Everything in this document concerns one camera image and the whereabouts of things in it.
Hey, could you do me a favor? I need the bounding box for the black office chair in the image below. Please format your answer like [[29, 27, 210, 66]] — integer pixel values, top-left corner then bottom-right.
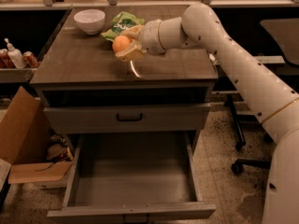
[[224, 18, 299, 176]]

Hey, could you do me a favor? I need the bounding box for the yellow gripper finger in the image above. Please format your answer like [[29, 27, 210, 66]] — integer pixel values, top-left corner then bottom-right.
[[121, 24, 143, 40], [115, 40, 146, 62]]

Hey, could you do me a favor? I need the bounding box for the red soda can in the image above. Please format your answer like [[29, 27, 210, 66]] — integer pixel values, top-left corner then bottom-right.
[[23, 51, 39, 68], [0, 49, 15, 68]]

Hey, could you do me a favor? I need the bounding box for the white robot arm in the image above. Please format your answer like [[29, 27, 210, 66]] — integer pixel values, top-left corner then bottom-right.
[[117, 3, 299, 224]]

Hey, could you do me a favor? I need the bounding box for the closed top drawer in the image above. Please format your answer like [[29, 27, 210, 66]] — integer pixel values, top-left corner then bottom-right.
[[44, 103, 210, 133]]

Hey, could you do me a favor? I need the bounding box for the orange fruit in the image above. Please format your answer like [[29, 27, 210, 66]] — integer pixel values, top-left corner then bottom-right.
[[112, 35, 132, 53]]

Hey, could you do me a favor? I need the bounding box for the red soda can left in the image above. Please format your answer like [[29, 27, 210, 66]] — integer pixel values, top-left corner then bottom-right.
[[0, 49, 15, 68]]

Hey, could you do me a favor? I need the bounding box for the open middle drawer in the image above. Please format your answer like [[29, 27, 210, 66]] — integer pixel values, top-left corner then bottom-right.
[[48, 132, 216, 224]]

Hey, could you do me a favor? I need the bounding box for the grey drawer cabinet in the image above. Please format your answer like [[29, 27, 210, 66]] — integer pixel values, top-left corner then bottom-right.
[[29, 5, 219, 224]]

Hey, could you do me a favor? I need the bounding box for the brown cardboard box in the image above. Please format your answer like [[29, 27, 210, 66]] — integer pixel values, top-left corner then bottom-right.
[[0, 87, 72, 189]]

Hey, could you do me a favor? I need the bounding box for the white ceramic bowl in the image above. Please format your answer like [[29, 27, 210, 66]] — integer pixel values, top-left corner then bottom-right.
[[74, 9, 106, 35]]

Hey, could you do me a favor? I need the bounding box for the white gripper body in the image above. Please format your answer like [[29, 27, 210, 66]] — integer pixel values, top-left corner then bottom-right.
[[138, 17, 199, 55]]

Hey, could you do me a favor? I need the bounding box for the grey side shelf left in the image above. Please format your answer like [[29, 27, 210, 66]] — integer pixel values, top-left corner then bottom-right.
[[0, 68, 37, 84]]

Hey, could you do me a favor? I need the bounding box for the green snack bag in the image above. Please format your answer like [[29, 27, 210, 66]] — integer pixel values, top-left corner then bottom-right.
[[101, 11, 145, 42]]

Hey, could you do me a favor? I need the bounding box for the white pump bottle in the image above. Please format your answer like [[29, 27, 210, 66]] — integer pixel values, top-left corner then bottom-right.
[[5, 38, 26, 69]]

